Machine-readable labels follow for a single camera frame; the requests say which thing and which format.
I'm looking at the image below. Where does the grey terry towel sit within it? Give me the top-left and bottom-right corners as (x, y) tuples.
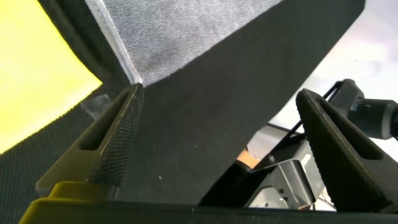
(84, 0), (284, 88)

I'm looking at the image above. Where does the black table cloth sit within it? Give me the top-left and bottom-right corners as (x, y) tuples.
(0, 0), (366, 224)

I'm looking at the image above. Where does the robot torso metal frame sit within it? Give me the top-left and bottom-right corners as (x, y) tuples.
(198, 78), (398, 212)

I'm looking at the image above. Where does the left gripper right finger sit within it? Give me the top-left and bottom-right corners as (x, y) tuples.
(295, 88), (398, 214)

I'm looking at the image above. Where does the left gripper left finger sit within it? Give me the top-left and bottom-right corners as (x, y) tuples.
(35, 82), (146, 197)

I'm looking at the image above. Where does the clear tape piece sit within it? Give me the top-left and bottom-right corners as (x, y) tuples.
(80, 93), (112, 121)

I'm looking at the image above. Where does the yellow microfibre towel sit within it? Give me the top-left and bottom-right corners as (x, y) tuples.
(0, 0), (103, 156)

